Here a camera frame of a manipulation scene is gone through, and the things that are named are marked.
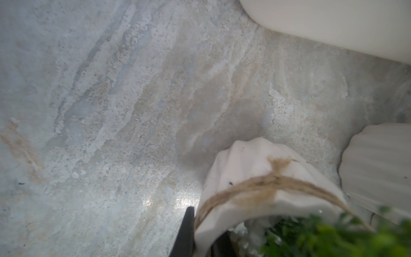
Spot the orange flowered potted gypsophila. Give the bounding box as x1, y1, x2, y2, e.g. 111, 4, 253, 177
194, 138, 411, 257

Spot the cream plastic storage box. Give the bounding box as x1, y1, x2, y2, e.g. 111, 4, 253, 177
240, 1, 411, 64

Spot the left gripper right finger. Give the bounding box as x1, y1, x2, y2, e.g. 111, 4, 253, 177
211, 231, 237, 257

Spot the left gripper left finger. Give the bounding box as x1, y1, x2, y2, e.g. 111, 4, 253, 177
169, 206, 195, 257

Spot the centre back potted gypsophila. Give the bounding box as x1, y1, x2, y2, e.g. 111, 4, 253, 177
338, 123, 411, 224

